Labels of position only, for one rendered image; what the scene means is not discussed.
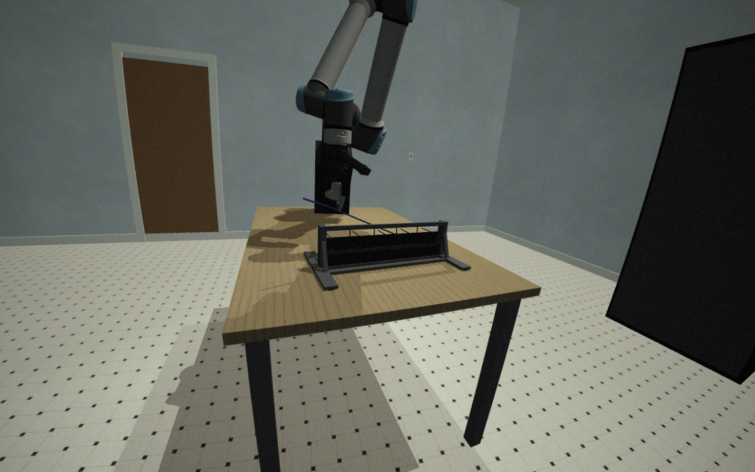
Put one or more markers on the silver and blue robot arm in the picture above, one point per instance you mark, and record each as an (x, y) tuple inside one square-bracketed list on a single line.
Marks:
[(335, 106)]

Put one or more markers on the black free-standing rack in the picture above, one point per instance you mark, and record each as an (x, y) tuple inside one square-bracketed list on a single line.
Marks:
[(366, 250)]

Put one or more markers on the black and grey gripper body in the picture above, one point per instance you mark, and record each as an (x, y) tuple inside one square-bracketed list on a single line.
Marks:
[(331, 167)]

